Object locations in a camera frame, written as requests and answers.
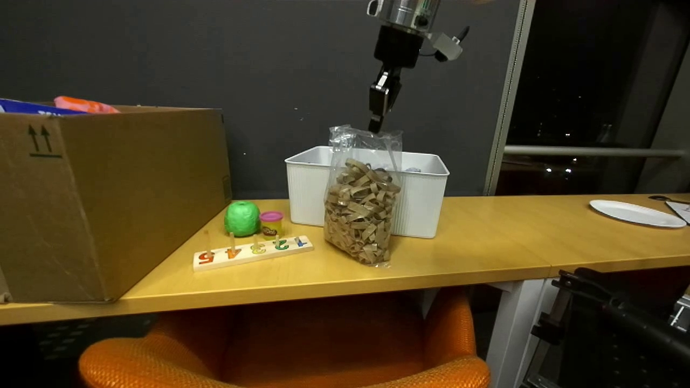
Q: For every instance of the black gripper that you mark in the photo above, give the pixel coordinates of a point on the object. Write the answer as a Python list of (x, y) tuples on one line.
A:
[(398, 46)]

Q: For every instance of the clear packet of wooden pieces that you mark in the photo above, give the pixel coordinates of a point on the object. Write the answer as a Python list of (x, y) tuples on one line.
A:
[(358, 208)]

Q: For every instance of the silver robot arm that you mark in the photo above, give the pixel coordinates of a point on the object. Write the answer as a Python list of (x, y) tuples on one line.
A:
[(411, 12)]

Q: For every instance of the orange packet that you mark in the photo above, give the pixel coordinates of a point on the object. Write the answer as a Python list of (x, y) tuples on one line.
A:
[(82, 106)]

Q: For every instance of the blue packet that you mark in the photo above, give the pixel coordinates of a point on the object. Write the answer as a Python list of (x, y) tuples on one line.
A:
[(29, 109)]

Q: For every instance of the white plastic bin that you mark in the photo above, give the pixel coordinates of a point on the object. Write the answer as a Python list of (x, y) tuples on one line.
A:
[(424, 195)]

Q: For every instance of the small pot with pink lid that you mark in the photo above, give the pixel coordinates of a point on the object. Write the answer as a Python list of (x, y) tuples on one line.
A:
[(270, 223)]

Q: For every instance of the green ball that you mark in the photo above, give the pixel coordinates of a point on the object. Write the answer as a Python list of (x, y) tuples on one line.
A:
[(242, 218)]

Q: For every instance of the wooden number puzzle board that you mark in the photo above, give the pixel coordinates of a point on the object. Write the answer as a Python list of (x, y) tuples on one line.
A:
[(250, 250)]

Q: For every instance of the orange chair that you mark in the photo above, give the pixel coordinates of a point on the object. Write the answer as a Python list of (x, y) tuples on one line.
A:
[(303, 346)]

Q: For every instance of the white table leg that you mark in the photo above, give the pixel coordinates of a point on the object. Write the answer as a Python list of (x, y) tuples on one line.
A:
[(515, 330)]

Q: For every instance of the white plate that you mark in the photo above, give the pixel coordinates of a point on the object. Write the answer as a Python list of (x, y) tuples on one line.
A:
[(636, 214)]

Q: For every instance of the large cardboard box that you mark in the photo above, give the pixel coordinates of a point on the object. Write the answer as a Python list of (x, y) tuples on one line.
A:
[(108, 201)]

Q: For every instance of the black chair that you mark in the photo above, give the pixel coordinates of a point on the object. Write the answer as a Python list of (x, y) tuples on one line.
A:
[(618, 330)]

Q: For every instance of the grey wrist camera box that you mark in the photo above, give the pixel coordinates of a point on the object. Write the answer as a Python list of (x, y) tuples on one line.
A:
[(449, 46)]

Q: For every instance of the grey window frame post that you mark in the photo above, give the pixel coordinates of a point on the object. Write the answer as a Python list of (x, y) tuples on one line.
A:
[(510, 94)]

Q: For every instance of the grey window rail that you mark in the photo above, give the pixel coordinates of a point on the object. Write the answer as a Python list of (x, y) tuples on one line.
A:
[(595, 151)]

